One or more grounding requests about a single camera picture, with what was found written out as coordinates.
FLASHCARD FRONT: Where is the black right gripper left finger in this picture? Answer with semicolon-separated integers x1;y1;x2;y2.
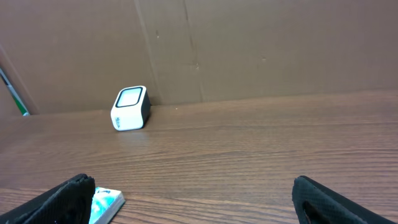
1;174;95;224

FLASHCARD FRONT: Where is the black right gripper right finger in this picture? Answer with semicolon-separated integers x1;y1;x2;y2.
292;175;395;224

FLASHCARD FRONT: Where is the cardboard backdrop panel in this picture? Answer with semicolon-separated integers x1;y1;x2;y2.
1;0;397;114

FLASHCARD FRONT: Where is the white barcode scanner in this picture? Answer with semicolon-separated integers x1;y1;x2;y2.
110;85;151;131

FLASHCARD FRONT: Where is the teal tissue pack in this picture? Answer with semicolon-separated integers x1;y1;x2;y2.
89;187;126;224

